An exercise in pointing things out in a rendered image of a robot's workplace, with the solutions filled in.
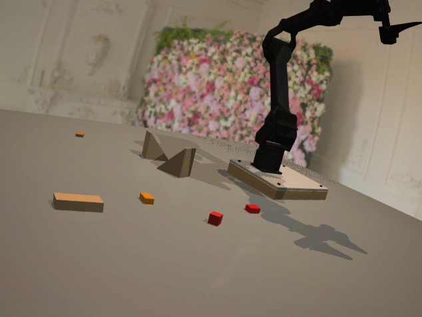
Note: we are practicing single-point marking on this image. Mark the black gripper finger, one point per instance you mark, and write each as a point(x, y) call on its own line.
point(396, 29)

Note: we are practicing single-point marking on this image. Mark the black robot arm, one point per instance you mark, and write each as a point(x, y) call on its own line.
point(280, 125)

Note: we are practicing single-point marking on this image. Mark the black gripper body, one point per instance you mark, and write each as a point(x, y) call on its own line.
point(375, 7)

